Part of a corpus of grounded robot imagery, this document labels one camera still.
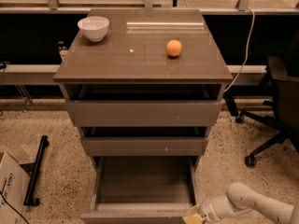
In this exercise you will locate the orange fruit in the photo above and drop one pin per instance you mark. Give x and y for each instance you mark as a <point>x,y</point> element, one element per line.
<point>173,48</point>

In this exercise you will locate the grey bottom drawer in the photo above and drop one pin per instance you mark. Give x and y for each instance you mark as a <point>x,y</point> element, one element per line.
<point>142,190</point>

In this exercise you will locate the black office chair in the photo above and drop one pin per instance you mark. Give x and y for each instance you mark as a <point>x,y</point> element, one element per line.
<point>285,100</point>

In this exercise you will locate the cardboard box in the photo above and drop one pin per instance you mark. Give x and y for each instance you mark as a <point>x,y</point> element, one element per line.
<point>13,186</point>

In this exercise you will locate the grey middle drawer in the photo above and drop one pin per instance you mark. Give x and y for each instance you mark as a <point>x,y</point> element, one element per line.
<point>145,141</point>

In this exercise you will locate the white ceramic bowl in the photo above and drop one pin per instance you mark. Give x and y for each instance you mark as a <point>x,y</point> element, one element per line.
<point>94,28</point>

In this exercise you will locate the grey drawer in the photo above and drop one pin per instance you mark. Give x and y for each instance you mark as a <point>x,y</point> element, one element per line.
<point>145,141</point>
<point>142,190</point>
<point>155,105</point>

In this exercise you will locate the grey top drawer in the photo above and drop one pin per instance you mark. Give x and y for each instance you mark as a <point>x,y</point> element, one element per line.
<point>155,105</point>

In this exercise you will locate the black metal stand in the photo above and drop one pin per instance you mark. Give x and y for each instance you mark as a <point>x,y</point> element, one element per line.
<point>32,169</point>

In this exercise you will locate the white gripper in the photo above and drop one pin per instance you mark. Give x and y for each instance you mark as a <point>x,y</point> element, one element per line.
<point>207,209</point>

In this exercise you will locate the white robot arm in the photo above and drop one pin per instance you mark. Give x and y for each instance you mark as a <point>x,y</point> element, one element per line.
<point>239,201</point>

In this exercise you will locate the grey drawer cabinet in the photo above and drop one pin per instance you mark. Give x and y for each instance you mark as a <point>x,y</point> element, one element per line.
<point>134,51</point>

